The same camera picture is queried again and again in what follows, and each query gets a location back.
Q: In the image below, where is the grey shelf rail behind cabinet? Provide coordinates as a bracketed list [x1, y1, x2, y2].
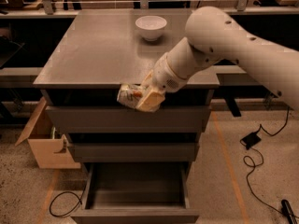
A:
[0, 65, 259, 88]

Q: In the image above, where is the black cable on left floor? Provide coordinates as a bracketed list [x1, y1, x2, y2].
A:
[49, 189, 87, 218]

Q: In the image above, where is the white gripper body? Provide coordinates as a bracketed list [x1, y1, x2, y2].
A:
[151, 52, 187, 92]

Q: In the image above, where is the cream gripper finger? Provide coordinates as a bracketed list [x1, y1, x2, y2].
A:
[141, 70, 153, 87]
[136, 87, 165, 112]

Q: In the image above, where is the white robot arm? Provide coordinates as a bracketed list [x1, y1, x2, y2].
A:
[136, 7, 299, 112]

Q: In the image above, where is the open cardboard box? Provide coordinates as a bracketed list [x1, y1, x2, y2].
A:
[15, 98, 81, 169]

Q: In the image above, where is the grey top drawer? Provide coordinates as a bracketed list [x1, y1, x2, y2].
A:
[46, 106, 210, 133]

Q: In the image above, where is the black power adapter brick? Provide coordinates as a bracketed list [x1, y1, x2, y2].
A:
[241, 133, 261, 150]

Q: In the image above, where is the grey drawer cabinet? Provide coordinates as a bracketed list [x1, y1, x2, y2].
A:
[33, 8, 221, 172]

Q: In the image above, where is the white ceramic bowl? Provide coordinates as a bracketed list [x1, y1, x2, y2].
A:
[135, 16, 167, 41]

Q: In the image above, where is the grey middle drawer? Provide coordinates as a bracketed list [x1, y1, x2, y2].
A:
[68, 143, 198, 162]

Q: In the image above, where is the crushed 7up soda can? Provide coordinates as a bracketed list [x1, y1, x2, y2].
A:
[117, 84, 144, 109]

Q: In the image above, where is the black power strip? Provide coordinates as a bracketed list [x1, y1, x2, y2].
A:
[281, 199, 298, 224]

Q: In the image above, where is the open grey bottom drawer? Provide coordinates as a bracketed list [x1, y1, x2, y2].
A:
[71, 162, 199, 224]

